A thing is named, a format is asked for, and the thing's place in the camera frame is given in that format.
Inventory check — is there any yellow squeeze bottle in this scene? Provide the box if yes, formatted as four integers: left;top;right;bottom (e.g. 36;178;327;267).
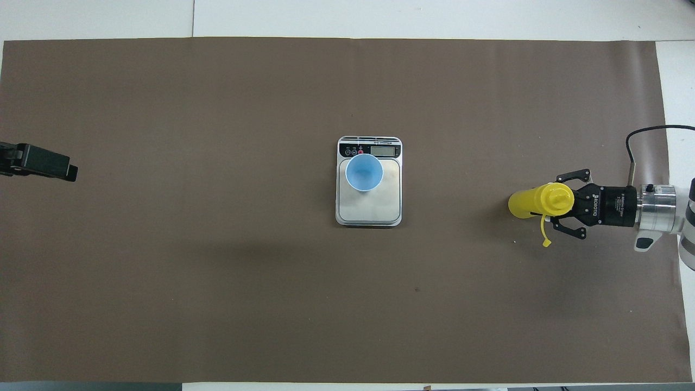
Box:
508;182;575;248

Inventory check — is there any light blue plastic cup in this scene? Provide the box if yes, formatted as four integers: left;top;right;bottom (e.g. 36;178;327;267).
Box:
345;153;384;192

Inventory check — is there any brown paper table mat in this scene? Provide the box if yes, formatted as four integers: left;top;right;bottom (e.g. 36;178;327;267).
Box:
0;36;693;383

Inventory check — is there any silver digital kitchen scale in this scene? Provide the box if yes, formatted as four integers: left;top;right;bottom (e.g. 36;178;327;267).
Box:
336;136;403;226

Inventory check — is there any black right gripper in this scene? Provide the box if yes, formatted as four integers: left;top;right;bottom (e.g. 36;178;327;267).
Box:
551;169;639;240

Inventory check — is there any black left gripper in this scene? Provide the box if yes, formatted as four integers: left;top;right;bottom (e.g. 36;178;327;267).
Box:
0;142;79;183

